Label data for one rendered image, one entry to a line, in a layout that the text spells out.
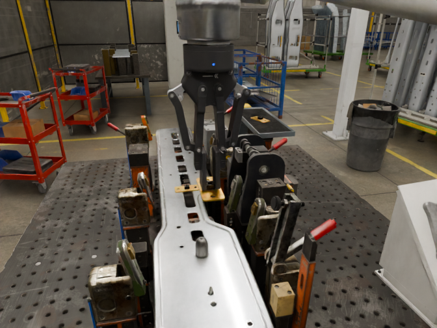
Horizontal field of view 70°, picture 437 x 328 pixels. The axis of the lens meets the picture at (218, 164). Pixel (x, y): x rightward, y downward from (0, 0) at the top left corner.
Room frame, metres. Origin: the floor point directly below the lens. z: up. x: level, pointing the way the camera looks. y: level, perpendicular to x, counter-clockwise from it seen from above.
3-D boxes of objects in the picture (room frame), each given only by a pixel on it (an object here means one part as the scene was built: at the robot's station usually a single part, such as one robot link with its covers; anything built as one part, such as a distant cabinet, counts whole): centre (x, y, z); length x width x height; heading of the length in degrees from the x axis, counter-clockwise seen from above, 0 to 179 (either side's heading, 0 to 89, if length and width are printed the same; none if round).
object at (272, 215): (0.71, -0.14, 0.88); 0.11 x 0.09 x 0.37; 101
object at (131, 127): (1.49, 0.41, 0.88); 0.15 x 0.11 x 0.36; 101
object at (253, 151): (0.90, -0.11, 0.94); 0.18 x 0.13 x 0.49; 11
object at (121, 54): (6.30, 1.83, 0.57); 1.86 x 0.90 x 1.14; 15
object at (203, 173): (0.49, 0.03, 1.29); 0.03 x 0.01 x 0.07; 12
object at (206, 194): (0.49, 0.02, 1.26); 0.08 x 0.04 x 0.01; 12
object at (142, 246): (0.65, 0.22, 0.84); 0.11 x 0.08 x 0.29; 101
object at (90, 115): (4.70, 2.02, 0.49); 0.81 x 0.46 x 0.97; 0
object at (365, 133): (3.34, -1.68, 0.36); 0.54 x 0.50 x 0.73; 102
